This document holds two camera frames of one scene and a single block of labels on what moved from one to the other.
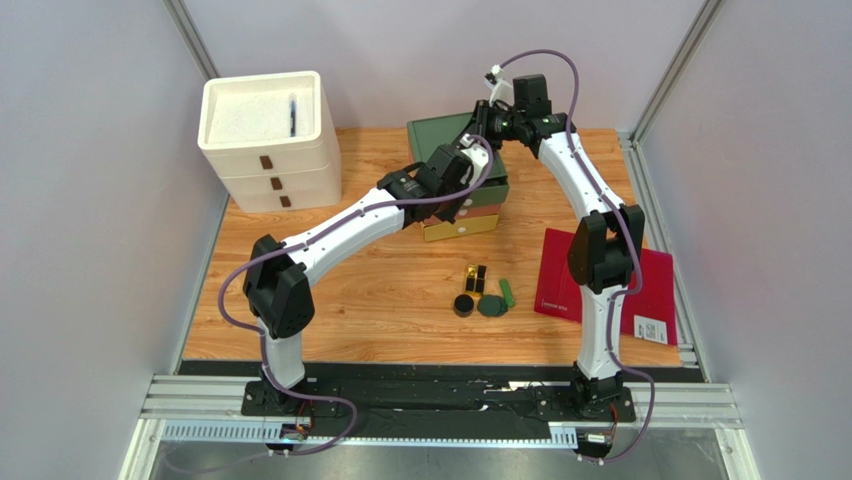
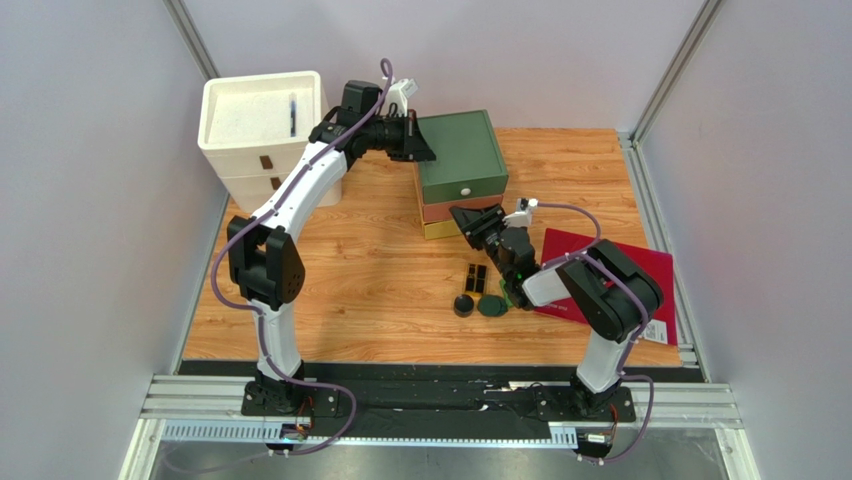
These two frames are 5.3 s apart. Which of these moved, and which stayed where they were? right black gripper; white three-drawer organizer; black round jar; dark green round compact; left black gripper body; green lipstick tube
Moved: right black gripper; left black gripper body
Stayed: green lipstick tube; dark green round compact; white three-drawer organizer; black round jar
